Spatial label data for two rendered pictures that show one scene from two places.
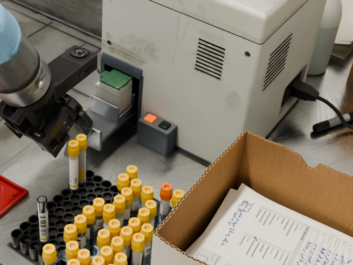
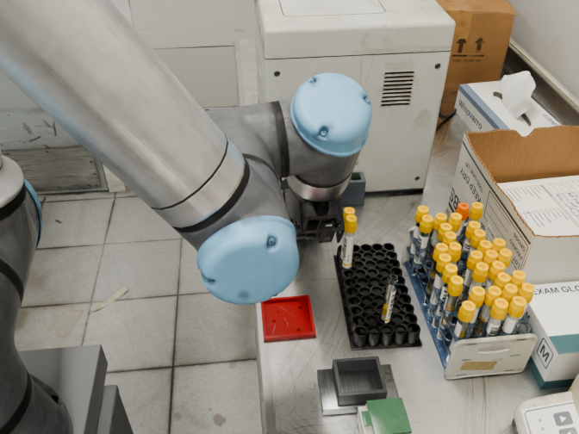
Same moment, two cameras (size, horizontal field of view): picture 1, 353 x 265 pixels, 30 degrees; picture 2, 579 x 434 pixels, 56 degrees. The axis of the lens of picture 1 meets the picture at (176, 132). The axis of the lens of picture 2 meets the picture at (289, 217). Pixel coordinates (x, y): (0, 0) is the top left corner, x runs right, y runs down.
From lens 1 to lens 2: 61 cm
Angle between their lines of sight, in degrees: 26
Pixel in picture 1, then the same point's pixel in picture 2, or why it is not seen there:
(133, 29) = not seen: hidden behind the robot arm
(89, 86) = (61, 238)
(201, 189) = (490, 191)
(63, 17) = not seen: outside the picture
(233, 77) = (423, 96)
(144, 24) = not seen: hidden behind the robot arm
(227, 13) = (415, 34)
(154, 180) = (380, 226)
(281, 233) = (536, 199)
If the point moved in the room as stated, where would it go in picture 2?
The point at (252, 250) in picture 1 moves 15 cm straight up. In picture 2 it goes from (538, 221) to (571, 132)
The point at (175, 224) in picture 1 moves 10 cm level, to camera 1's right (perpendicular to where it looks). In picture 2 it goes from (512, 226) to (559, 200)
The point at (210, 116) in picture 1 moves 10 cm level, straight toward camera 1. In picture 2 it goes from (399, 145) to (441, 176)
